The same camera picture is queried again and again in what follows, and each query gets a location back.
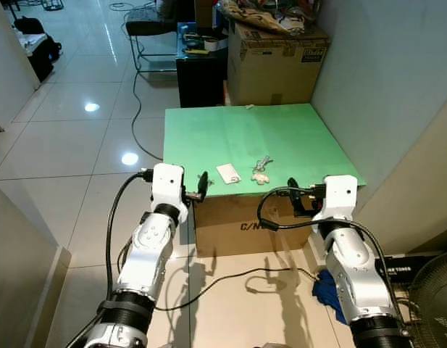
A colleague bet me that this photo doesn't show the keys with white charm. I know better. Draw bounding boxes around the keys with white charm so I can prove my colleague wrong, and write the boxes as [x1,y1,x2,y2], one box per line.
[251,156,275,183]

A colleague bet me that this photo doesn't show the white card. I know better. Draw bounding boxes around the white card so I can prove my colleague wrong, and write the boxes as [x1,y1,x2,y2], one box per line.
[217,163,242,184]

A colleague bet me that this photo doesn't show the green foam board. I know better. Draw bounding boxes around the green foam board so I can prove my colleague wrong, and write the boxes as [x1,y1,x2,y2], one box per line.
[162,103,367,202]

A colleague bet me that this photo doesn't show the brown printed cardboard box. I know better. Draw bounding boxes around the brown printed cardboard box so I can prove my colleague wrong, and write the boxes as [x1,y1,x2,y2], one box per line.
[193,187,354,258]

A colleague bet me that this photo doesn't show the blue cloth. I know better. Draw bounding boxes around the blue cloth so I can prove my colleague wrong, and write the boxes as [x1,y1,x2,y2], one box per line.
[312,268,351,325]

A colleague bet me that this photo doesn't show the black cabinet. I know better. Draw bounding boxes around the black cabinet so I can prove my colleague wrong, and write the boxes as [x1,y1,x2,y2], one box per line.
[176,22,230,108]

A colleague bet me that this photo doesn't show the black toner box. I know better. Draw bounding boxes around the black toner box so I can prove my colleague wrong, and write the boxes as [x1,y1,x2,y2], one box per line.
[368,254,434,280]

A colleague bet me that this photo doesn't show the large brown cardboard box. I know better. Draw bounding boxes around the large brown cardboard box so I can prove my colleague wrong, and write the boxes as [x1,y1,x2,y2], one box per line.
[227,22,330,107]

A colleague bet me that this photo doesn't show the grey floor fan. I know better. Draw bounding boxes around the grey floor fan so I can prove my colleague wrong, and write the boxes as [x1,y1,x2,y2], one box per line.
[408,250,447,348]

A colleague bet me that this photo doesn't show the patterned beige cloth bundle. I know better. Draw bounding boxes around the patterned beige cloth bundle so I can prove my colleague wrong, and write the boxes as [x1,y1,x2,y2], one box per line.
[217,0,322,37]

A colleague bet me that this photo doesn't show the black bag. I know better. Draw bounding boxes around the black bag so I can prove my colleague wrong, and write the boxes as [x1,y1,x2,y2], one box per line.
[13,16,63,82]

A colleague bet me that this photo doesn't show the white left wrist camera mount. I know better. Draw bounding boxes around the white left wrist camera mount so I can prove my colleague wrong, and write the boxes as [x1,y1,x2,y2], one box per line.
[151,163,188,211]

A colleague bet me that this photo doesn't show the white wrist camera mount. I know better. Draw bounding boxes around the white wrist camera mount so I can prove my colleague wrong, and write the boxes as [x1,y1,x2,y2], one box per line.
[314,175,359,222]
[151,163,188,211]

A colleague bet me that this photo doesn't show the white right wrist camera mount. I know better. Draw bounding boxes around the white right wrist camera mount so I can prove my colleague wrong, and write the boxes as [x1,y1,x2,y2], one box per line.
[314,175,359,222]

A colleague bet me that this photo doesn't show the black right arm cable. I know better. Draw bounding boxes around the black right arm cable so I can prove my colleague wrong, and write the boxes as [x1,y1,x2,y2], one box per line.
[256,187,409,327]

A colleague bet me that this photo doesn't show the thin black floor cable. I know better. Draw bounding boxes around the thin black floor cable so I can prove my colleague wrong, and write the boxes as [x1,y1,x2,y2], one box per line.
[129,43,166,164]
[154,267,322,312]

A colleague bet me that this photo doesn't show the black metal frame chair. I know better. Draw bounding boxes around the black metal frame chair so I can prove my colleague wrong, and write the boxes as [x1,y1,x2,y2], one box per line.
[125,7,180,73]

